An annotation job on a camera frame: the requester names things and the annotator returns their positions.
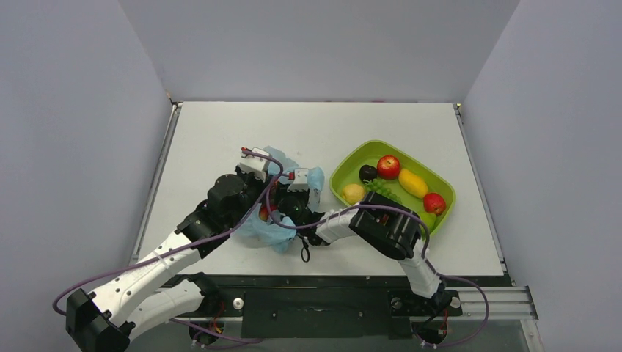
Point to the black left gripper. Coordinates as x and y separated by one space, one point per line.
261 185

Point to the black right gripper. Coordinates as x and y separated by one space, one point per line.
301 198

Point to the blue printed plastic bag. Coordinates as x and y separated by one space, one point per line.
267 232

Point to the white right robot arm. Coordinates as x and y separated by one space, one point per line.
390 228

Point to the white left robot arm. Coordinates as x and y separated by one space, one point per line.
110 316

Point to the yellow fake lemon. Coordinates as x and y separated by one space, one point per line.
353 193

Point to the dark purple fake plum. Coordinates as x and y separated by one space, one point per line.
367 173

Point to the green fake grapes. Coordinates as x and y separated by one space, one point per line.
380 186

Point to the yellow fake mango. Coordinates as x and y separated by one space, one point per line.
413 184

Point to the small red fake apple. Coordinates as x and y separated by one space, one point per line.
434 203

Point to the green plastic tray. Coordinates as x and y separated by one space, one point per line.
369 153

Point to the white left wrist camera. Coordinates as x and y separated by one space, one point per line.
254 161

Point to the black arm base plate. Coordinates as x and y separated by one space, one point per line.
324 306

